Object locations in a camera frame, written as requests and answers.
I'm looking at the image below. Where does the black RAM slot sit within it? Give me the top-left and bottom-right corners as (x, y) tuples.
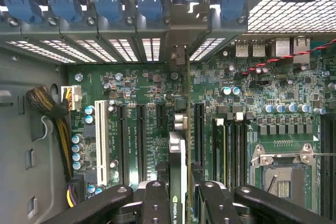
(241, 119), (249, 188)
(234, 112), (242, 190)
(226, 120), (234, 190)

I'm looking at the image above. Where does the perforated metal slot cover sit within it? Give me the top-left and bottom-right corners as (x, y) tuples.
(5, 40), (76, 64)
(75, 39), (118, 63)
(141, 37), (161, 62)
(189, 37), (226, 62)
(108, 38), (139, 62)
(39, 39), (97, 63)

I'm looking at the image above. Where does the red black twisted wire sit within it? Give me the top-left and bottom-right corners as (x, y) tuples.
(241, 39), (336, 76)

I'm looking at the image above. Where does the long black expansion slot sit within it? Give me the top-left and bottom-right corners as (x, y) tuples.
(193, 102), (206, 163)
(135, 104), (148, 183)
(116, 104), (130, 187)

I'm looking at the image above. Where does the open grey PC case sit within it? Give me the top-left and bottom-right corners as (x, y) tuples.
(0, 0), (336, 224)

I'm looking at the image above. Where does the white cable clip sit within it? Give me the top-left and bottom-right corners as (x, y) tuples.
(39, 115), (55, 142)

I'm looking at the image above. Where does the CPU socket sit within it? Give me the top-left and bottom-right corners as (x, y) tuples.
(249, 142), (322, 209)

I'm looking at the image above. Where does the white power connector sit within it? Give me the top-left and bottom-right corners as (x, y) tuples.
(60, 85), (82, 112)

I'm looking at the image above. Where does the short black expansion slot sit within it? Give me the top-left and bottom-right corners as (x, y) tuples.
(156, 103), (166, 129)

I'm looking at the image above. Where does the braided black yellow wire bundle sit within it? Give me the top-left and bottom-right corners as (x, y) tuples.
(26, 86), (74, 180)

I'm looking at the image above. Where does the white expansion slot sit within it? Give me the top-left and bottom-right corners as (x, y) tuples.
(94, 100), (110, 187)

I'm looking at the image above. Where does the green motherboard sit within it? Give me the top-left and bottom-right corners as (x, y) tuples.
(67, 35), (336, 224)

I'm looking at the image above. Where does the purple yellow wire bundle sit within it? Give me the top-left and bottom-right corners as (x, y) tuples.
(65, 174), (87, 209)

